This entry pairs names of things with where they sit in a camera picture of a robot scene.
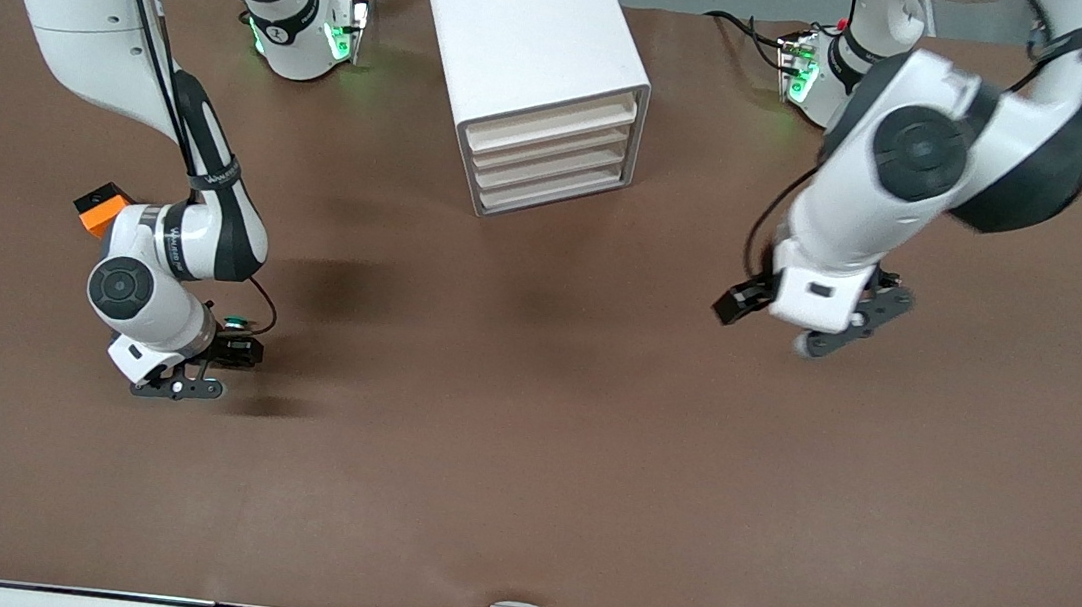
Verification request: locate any cream plastic drawer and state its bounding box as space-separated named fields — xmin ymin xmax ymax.
xmin=472 ymin=129 xmax=635 ymax=210
xmin=464 ymin=78 xmax=640 ymax=170
xmin=476 ymin=152 xmax=635 ymax=230
xmin=467 ymin=106 xmax=637 ymax=190

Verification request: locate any white drawer cabinet shell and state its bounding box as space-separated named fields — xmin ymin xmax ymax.
xmin=393 ymin=0 xmax=662 ymax=234

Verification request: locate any orange box with round hole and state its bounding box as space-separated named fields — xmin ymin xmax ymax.
xmin=71 ymin=179 xmax=136 ymax=242

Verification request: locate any brown table cover mat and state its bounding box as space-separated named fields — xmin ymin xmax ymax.
xmin=0 ymin=0 xmax=1082 ymax=607

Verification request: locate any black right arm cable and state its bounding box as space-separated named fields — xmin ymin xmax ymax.
xmin=77 ymin=0 xmax=313 ymax=342

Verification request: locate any black base power cable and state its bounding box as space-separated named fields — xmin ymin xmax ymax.
xmin=701 ymin=7 xmax=795 ymax=51

